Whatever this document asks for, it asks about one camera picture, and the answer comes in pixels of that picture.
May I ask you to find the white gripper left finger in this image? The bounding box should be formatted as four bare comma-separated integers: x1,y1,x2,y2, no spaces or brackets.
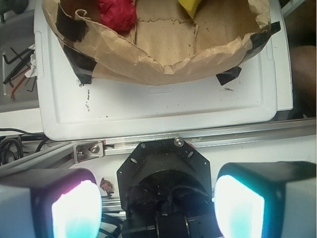
0,168,102,238

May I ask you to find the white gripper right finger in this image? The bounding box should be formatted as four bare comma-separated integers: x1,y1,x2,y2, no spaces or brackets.
214,161,317,238

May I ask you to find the crumpled white paper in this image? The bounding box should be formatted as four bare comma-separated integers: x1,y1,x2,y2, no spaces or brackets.
24,44,37,78

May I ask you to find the red crumpled paper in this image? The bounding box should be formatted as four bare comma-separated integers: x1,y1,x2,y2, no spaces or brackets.
97,0,137,32

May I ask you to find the black hex key set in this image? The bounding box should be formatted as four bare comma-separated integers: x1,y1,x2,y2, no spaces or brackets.
2,48,35,89

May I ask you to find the brown paper bag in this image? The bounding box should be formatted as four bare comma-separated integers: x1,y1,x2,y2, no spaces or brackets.
42,0,280,86

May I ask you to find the yellow sponge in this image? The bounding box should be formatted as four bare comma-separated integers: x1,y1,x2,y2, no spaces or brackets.
178,0,201,19

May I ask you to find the aluminium frame rail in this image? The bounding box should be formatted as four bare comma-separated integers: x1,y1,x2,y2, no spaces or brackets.
0,118,317,170

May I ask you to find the black cable bundle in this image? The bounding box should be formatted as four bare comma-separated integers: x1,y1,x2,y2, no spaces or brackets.
0,128,50,166

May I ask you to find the orange handled tool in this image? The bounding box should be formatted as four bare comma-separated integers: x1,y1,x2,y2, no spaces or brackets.
10,75,26,101

